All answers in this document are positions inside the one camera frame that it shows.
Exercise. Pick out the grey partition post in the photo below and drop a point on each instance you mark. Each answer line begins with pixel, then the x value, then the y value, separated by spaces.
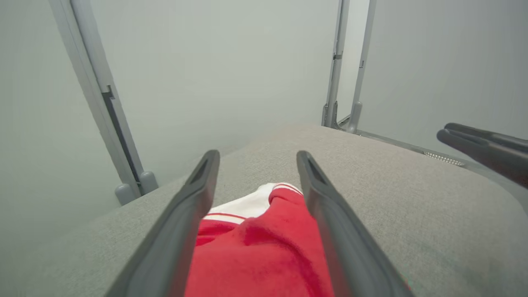
pixel 336 62
pixel 90 62
pixel 363 62

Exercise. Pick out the red jersey with striped trim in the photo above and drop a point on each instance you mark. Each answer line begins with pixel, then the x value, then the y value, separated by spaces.
pixel 255 255

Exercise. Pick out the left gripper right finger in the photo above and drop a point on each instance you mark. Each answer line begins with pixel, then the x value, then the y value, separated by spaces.
pixel 346 247

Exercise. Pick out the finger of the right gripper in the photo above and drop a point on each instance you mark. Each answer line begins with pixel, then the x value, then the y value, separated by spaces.
pixel 495 161
pixel 495 138

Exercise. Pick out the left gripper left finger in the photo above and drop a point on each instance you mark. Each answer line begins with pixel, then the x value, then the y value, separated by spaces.
pixel 173 231

